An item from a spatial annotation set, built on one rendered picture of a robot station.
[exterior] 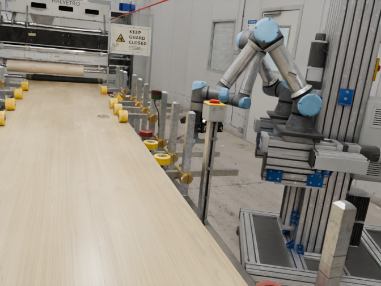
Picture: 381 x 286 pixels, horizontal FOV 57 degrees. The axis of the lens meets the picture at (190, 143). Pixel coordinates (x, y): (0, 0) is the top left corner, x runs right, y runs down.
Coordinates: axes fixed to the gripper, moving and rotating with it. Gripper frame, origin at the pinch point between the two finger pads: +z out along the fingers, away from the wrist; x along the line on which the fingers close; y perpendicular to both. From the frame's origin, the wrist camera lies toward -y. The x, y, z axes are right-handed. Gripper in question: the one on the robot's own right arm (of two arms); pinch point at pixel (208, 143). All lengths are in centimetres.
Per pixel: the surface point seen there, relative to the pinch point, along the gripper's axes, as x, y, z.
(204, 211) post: -82, -34, 6
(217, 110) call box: -83, -34, -37
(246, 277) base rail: -119, -32, 13
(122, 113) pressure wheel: 22, -54, -14
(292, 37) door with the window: 233, 209, -87
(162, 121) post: -5.7, -34.0, -15.5
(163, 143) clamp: -8.4, -33.4, -2.2
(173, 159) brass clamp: -33.4, -34.1, -0.7
